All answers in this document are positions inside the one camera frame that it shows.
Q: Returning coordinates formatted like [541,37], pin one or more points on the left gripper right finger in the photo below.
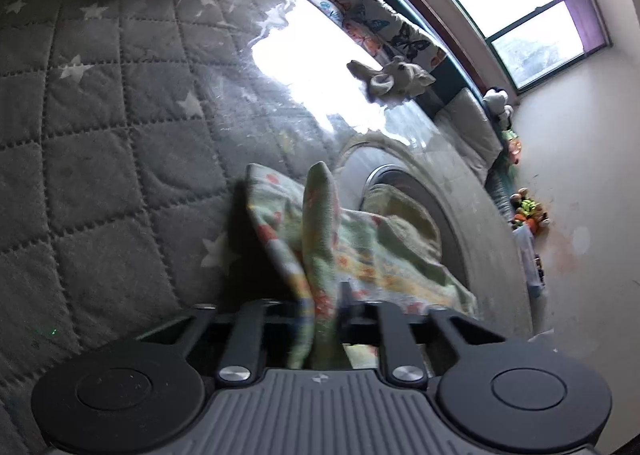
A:
[382,325]

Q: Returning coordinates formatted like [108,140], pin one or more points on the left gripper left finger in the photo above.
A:
[262,337]

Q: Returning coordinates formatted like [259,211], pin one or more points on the colourful patterned knit cardigan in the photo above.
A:
[391,249]

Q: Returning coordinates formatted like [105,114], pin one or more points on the clear plastic storage box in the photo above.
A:
[534,273]

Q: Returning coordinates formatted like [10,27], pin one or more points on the orange green plush toys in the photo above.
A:
[528,212]

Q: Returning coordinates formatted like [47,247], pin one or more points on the grey cushion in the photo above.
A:
[466,126]

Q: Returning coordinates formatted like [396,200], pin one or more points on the black and white plush panda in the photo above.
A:
[497,102]

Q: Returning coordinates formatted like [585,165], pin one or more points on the grey plush bunny toy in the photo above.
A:
[394,83]

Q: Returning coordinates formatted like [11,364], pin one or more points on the clear plastic sheet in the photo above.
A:
[318,111]

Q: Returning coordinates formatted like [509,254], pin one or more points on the butterfly print pillow right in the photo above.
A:
[384,34]

